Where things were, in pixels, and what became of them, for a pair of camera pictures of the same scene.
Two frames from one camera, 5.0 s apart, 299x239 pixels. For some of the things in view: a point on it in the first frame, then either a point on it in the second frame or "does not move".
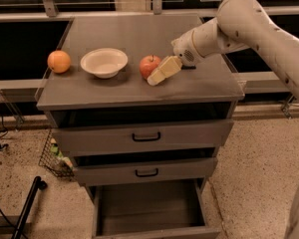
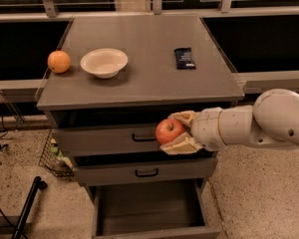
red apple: [149, 64] -> [167, 128]
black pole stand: [38, 185] does not move
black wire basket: [55, 157] does not move
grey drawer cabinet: [126, 110] does not move
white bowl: [105, 63] does not move
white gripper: [184, 50] -> [205, 127]
